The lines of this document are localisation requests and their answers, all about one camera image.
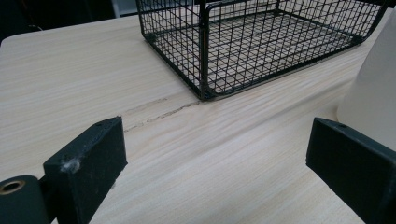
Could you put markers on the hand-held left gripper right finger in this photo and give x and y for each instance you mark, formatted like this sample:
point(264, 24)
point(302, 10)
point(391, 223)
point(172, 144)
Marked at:
point(351, 161)

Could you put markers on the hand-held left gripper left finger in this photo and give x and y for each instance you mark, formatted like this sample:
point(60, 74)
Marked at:
point(87, 165)

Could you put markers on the white paper cup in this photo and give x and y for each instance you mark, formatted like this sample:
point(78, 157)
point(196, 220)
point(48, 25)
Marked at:
point(373, 87)

